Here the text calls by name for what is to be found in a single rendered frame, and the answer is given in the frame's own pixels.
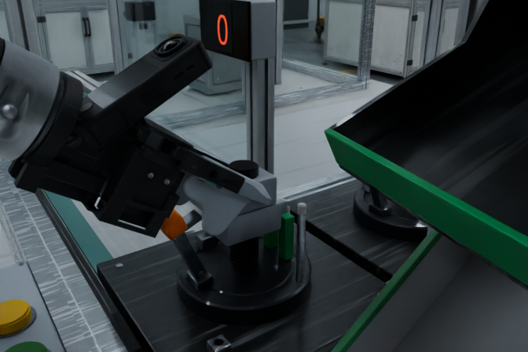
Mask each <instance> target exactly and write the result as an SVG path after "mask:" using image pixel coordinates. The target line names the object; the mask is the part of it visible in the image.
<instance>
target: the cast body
mask: <svg viewBox="0 0 528 352"><path fill-rule="evenodd" d="M228 168H230V169H232V170H234V171H236V172H238V173H240V174H242V175H244V176H246V177H248V178H250V179H252V180H254V181H256V182H259V183H261V184H262V185H263V186H264V188H265V189H266V191H267V192H268V194H269V196H270V198H271V200H272V202H271V204H270V205H269V206H267V205H264V204H261V203H258V202H255V201H251V202H250V203H248V204H247V205H246V206H245V208H244V209H243V210H242V211H241V212H240V213H239V214H238V215H237V216H236V217H235V219H234V220H233V221H232V222H231V223H230V224H229V226H228V227H227V228H226V229H225V230H224V231H223V232H222V233H220V234H218V235H214V236H216V237H217V238H218V239H219V240H220V241H221V242H222V243H223V244H224V245H226V246H231V245H234V244H238V243H240V242H243V241H246V240H250V239H252V238H255V237H259V236H261V235H264V234H267V233H271V232H273V231H276V230H279V229H280V228H281V215H282V214H284V213H287V212H288V202H287V200H285V199H284V198H280V199H277V177H276V176H275V175H273V174H271V173H270V172H268V171H266V170H264V169H262V168H261V167H259V165H258V164H257V163H256V162H254V161H251V160H245V159H241V160H236V161H233V162H231V163H230V164H229V165H228Z"/></svg>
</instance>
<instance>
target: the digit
mask: <svg viewBox="0 0 528 352"><path fill-rule="evenodd" d="M212 17H213V39H214V49H217V50H222V51H225V52H228V53H233V45H232V11H231V4H228V3H222V2H212Z"/></svg>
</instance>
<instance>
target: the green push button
mask: <svg viewBox="0 0 528 352"><path fill-rule="evenodd" d="M5 352H47V349H46V347H45V346H44V345H43V344H42V343H38V342H32V341H30V342H23V343H18V344H17V345H14V346H11V347H10V348H9V349H8V350H6V351H5Z"/></svg>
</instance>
